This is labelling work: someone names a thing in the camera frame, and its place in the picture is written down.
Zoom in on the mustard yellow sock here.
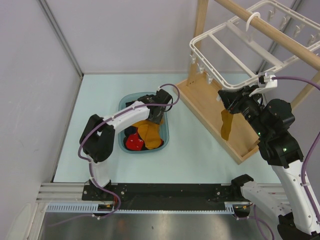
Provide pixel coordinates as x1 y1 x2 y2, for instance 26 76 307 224
132 120 163 150
220 109 234 141

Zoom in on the aluminium frame post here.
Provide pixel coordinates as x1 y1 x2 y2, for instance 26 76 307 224
36 0 84 80

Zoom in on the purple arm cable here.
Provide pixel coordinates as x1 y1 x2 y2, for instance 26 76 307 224
47 83 181 226
252 75 320 240

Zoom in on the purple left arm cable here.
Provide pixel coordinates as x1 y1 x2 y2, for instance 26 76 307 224
47 83 181 226

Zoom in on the wooden hanger stand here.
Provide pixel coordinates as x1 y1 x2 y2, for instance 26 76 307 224
176 0 320 168

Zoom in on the blue plastic sock basin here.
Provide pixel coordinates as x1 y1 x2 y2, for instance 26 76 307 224
117 91 171 154

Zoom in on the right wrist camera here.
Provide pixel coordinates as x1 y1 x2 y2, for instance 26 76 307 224
249 71 278 97

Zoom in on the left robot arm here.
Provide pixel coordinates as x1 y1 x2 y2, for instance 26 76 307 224
78 89 176 200

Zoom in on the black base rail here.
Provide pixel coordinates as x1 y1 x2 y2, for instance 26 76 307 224
82 182 241 211

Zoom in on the white plastic clip hanger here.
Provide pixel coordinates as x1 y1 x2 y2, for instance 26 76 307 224
189 0 320 91

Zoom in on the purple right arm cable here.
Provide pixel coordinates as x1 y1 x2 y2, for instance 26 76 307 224
252 75 320 240

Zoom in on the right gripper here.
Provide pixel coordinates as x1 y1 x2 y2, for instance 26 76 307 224
218 83 268 137

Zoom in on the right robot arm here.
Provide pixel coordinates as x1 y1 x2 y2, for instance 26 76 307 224
218 85 320 240

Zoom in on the red sock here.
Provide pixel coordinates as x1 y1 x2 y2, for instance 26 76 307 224
123 133 146 152

